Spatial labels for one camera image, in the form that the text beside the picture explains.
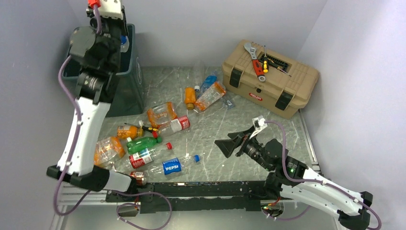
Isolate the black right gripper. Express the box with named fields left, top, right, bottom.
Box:
left=214, top=126, right=271, bottom=171

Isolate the pepsi bottle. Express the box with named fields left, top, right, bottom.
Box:
left=120, top=35, right=130, bottom=53
left=149, top=155, right=202, bottom=176

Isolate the red label clear bottle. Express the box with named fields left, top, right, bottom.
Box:
left=156, top=115, right=191, bottom=137

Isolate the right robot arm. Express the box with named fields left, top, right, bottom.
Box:
left=214, top=126, right=373, bottom=230

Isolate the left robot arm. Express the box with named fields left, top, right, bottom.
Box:
left=46, top=3, right=138, bottom=201

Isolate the dark green trash bin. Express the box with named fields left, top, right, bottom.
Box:
left=61, top=24, right=144, bottom=117

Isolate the crushed clear blue bottle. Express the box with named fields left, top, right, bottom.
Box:
left=222, top=96, right=235, bottom=109

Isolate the clear orange-label bottle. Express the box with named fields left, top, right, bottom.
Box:
left=194, top=81, right=226, bottom=111

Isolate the small orange juice bottle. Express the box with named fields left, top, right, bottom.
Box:
left=184, top=87, right=196, bottom=110

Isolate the blue label water bottle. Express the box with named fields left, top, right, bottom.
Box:
left=194, top=75, right=217, bottom=94

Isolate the tan plastic toolbox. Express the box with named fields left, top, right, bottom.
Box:
left=222, top=40, right=320, bottom=119

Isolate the tall clear bottle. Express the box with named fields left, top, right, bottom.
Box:
left=193, top=60, right=205, bottom=86

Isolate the yellow black screwdriver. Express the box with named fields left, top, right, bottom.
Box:
left=262, top=46, right=269, bottom=73

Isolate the small screwdriver on table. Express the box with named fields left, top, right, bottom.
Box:
left=124, top=123, right=159, bottom=133

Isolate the red label Coke bottle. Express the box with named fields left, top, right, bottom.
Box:
left=117, top=142, right=173, bottom=171

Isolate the crushed red soda can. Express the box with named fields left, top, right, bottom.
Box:
left=129, top=171, right=149, bottom=186

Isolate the green plastic bottle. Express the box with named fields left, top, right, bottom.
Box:
left=126, top=137, right=162, bottom=155

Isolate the orange drink bottle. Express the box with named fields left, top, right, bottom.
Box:
left=117, top=125, right=144, bottom=139

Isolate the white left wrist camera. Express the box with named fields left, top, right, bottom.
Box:
left=87, top=0, right=124, bottom=20

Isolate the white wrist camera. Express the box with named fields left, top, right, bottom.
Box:
left=250, top=115, right=268, bottom=139
left=87, top=0, right=124, bottom=20

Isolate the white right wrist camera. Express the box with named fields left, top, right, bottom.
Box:
left=250, top=115, right=268, bottom=139

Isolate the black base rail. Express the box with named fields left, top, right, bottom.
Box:
left=106, top=181, right=277, bottom=214

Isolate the red-handled adjustable wrench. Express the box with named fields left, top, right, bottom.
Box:
left=244, top=42, right=266, bottom=82

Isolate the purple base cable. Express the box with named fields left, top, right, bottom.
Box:
left=115, top=191, right=173, bottom=230

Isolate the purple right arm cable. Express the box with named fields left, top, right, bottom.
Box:
left=265, top=120, right=382, bottom=230

